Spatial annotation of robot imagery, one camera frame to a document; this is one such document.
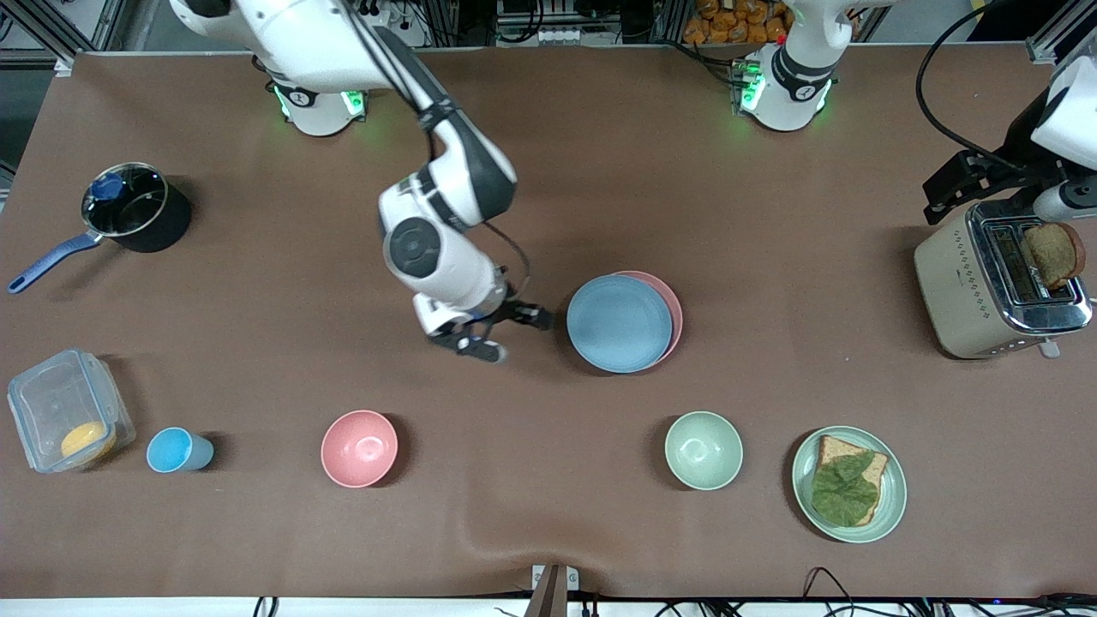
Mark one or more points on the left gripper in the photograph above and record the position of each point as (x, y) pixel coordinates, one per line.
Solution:
(1018, 142)

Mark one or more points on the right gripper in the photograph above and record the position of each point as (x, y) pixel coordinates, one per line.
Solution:
(518, 312)

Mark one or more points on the blue plate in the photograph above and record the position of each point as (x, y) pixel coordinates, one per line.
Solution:
(619, 324)

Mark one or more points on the pink plate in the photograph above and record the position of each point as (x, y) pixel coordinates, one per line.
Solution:
(676, 317)

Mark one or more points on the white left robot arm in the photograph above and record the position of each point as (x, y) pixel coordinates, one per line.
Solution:
(788, 94)

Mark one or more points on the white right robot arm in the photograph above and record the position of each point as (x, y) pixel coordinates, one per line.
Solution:
(446, 188)

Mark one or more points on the beige chrome toaster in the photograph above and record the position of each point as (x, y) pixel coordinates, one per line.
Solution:
(951, 291)

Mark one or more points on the brown toast slice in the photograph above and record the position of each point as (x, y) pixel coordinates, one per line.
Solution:
(1052, 253)

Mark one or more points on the pink bowl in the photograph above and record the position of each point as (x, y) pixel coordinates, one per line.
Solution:
(360, 449)

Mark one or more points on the green bowl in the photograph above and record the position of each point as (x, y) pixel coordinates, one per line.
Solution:
(704, 451)

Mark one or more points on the brown table cover mat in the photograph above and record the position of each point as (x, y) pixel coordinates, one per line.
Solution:
(257, 214)

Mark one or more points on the orange snack pack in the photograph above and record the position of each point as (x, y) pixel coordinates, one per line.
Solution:
(737, 21)

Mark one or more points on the brown bread slice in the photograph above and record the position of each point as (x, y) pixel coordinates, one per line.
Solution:
(836, 447)

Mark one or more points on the white connector block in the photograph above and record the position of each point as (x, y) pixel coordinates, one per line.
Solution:
(559, 35)

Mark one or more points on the green plate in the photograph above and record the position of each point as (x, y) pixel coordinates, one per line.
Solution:
(893, 501)

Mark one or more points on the green lettuce leaf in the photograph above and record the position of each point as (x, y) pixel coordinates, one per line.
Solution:
(844, 493)

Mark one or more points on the white power strip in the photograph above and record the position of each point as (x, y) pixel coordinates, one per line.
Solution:
(377, 15)

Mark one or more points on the blue cup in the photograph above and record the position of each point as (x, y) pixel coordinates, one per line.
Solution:
(171, 450)

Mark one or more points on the glass pot lid blue knob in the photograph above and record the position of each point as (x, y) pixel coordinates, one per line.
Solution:
(128, 206)

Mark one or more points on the yellow round food piece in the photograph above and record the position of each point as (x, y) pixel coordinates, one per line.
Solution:
(87, 440)

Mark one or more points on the clear plastic food container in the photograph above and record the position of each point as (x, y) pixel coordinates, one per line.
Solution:
(51, 398)

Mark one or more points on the aluminium frame post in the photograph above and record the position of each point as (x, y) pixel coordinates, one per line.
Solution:
(77, 21)
(1058, 30)

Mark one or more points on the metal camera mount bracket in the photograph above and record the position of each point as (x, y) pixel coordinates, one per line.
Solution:
(553, 587)

